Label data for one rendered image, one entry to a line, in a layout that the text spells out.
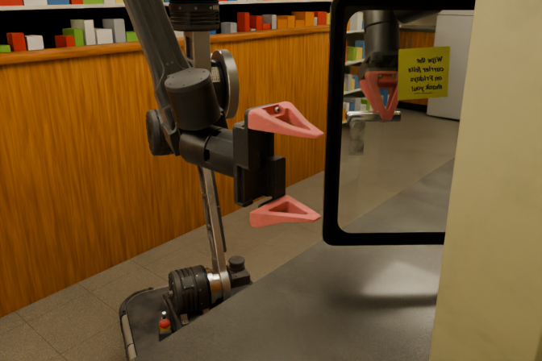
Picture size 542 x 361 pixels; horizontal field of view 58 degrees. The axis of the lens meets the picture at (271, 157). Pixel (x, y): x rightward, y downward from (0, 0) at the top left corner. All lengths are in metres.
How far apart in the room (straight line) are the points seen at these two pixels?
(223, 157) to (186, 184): 2.34
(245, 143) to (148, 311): 1.50
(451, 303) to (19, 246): 2.12
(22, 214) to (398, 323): 1.95
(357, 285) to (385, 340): 0.13
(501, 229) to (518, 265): 0.04
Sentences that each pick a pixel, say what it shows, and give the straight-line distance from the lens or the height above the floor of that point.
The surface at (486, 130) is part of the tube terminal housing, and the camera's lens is 0.54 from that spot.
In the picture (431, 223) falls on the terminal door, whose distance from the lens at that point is 0.85.
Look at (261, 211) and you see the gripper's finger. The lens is 0.57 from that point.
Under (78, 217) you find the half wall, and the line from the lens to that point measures 2.58.
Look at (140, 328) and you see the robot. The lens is 1.92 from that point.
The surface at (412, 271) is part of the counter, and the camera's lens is 0.89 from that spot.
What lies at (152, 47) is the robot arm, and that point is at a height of 1.32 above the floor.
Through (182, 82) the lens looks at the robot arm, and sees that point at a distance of 0.60.
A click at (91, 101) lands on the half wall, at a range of 2.47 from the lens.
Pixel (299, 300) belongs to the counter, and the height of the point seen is 0.94.
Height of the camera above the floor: 1.39
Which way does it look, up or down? 19 degrees down
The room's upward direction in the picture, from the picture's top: straight up
